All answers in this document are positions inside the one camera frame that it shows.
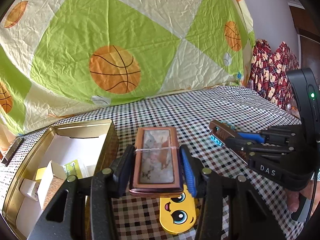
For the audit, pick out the white brown cardboard box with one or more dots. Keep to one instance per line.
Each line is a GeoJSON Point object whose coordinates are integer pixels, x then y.
{"type": "Point", "coordinates": [51, 182]}

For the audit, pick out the dark wooden door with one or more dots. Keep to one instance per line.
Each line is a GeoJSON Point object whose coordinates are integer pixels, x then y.
{"type": "Point", "coordinates": [300, 30]}

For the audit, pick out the small white box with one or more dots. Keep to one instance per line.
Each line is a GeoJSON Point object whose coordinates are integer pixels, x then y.
{"type": "Point", "coordinates": [28, 191]}

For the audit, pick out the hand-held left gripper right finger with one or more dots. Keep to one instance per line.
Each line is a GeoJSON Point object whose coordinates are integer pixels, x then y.
{"type": "Point", "coordinates": [187, 172]}

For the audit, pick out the white paper liner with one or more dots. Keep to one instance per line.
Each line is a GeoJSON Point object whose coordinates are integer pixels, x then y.
{"type": "Point", "coordinates": [75, 150]}

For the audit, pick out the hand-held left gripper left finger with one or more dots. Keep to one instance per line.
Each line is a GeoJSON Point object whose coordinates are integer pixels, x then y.
{"type": "Point", "coordinates": [124, 175]}

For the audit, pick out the yellow smiley face box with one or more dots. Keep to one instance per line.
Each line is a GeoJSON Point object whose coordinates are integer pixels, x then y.
{"type": "Point", "coordinates": [177, 220]}

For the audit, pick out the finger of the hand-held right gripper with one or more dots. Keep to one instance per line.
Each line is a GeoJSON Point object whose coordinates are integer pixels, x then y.
{"type": "Point", "coordinates": [262, 151]}
{"type": "Point", "coordinates": [252, 137]}

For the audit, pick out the gold tin box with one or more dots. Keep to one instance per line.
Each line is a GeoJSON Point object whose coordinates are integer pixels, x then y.
{"type": "Point", "coordinates": [108, 140]}

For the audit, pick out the brown chocolate bar packet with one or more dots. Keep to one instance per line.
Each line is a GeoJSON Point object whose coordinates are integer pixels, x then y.
{"type": "Point", "coordinates": [220, 129]}

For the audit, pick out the clear plastic bag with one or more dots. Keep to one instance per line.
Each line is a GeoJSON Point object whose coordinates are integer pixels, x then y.
{"type": "Point", "coordinates": [291, 108]}

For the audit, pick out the basketball print hanging sheet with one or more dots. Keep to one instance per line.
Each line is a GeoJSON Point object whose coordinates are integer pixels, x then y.
{"type": "Point", "coordinates": [75, 30]}

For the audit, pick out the person's right hand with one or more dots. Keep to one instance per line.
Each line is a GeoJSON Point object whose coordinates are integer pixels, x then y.
{"type": "Point", "coordinates": [293, 201]}

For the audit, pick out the red printed cloth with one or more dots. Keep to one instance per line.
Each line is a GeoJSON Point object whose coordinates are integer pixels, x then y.
{"type": "Point", "coordinates": [270, 65]}

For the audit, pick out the dark rectangular case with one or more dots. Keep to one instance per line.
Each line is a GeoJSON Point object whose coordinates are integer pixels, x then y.
{"type": "Point", "coordinates": [12, 151]}

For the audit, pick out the green packet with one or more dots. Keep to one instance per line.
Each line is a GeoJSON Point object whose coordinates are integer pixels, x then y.
{"type": "Point", "coordinates": [73, 167]}

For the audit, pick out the yellow cube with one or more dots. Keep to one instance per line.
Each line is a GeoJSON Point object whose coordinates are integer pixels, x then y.
{"type": "Point", "coordinates": [41, 174]}

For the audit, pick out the brown picture box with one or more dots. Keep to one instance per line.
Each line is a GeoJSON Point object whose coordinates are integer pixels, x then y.
{"type": "Point", "coordinates": [155, 160]}

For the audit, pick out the blue toy brick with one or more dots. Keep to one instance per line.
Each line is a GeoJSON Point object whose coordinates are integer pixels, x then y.
{"type": "Point", "coordinates": [215, 140]}

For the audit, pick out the checkered tablecloth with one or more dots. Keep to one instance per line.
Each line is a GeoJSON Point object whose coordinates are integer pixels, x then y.
{"type": "Point", "coordinates": [175, 110]}

